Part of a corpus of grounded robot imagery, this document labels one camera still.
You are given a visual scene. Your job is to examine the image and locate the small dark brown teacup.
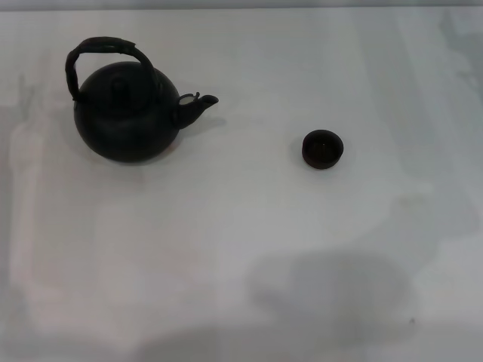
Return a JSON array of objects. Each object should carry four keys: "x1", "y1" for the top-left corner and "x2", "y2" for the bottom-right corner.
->
[{"x1": 301, "y1": 129, "x2": 345, "y2": 170}]

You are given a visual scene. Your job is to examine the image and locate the black round teapot with handle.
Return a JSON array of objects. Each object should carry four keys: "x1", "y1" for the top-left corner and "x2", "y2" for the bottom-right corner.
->
[{"x1": 64, "y1": 35, "x2": 220, "y2": 164}]

